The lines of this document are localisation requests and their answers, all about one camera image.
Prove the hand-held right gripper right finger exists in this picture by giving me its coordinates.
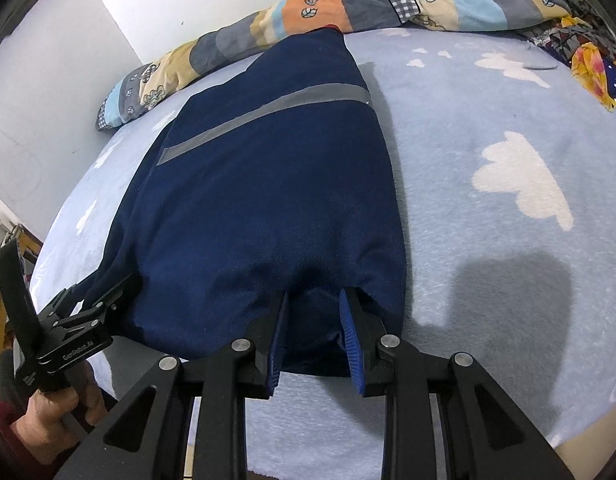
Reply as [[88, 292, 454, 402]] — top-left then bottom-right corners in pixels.
[[339, 287, 576, 480]]

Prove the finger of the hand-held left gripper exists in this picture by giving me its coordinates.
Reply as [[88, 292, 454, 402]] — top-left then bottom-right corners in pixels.
[[58, 285, 139, 336], [40, 271, 141, 328]]

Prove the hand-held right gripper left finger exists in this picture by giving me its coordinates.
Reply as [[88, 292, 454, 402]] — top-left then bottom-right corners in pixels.
[[52, 292, 289, 480]]

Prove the navy blue work jacket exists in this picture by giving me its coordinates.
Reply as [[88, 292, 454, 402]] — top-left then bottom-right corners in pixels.
[[82, 27, 413, 378]]

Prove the person's left hand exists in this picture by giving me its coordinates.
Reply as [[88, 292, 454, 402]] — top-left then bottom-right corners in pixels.
[[10, 364, 108, 461]]

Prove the wooden shelf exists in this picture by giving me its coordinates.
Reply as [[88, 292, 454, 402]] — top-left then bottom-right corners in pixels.
[[0, 212, 43, 311]]

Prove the light blue cloud blanket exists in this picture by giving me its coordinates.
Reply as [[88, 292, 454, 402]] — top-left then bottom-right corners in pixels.
[[25, 25, 616, 480]]

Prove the rolled patchwork quilt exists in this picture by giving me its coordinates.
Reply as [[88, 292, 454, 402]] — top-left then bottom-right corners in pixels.
[[95, 0, 589, 131]]

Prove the colourful patterned cloth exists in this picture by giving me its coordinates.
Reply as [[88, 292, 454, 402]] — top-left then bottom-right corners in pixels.
[[518, 0, 616, 111]]

